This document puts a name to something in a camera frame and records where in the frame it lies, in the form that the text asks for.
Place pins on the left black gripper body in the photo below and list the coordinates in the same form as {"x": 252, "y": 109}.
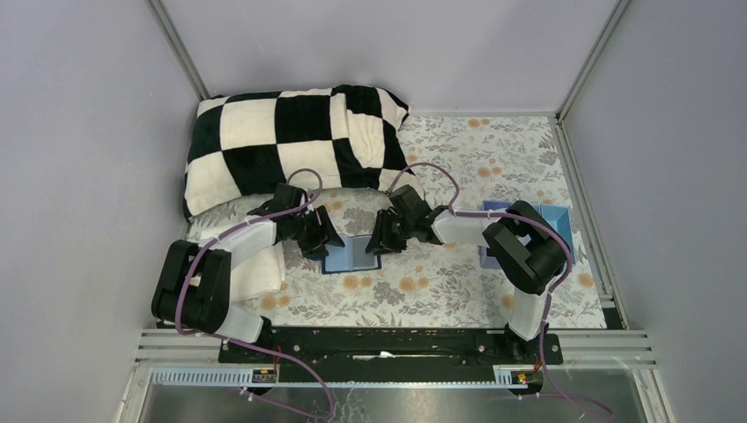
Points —
{"x": 312, "y": 227}

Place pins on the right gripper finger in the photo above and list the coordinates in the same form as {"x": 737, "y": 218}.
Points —
{"x": 384, "y": 218}
{"x": 392, "y": 240}

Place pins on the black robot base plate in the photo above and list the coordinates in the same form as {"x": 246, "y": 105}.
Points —
{"x": 421, "y": 351}

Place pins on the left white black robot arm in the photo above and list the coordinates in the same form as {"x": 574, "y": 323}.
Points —
{"x": 193, "y": 290}

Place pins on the blue leather card holder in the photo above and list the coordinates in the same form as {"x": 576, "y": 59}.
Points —
{"x": 352, "y": 257}

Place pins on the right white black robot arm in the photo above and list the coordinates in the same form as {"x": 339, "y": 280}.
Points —
{"x": 532, "y": 255}

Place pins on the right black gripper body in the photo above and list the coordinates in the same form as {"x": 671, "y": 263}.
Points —
{"x": 394, "y": 225}

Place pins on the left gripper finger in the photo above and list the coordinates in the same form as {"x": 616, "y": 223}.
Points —
{"x": 328, "y": 232}
{"x": 313, "y": 246}

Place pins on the blue plastic compartment tray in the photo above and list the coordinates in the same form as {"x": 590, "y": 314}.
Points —
{"x": 557, "y": 217}

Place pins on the floral patterned bed sheet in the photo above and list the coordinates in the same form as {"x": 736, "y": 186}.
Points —
{"x": 465, "y": 159}

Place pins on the slotted grey cable duct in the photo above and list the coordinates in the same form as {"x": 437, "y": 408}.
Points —
{"x": 266, "y": 377}

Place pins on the black white checkered pillow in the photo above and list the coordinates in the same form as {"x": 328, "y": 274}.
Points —
{"x": 340, "y": 137}

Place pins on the folded white towel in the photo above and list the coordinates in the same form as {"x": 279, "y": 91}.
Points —
{"x": 258, "y": 264}

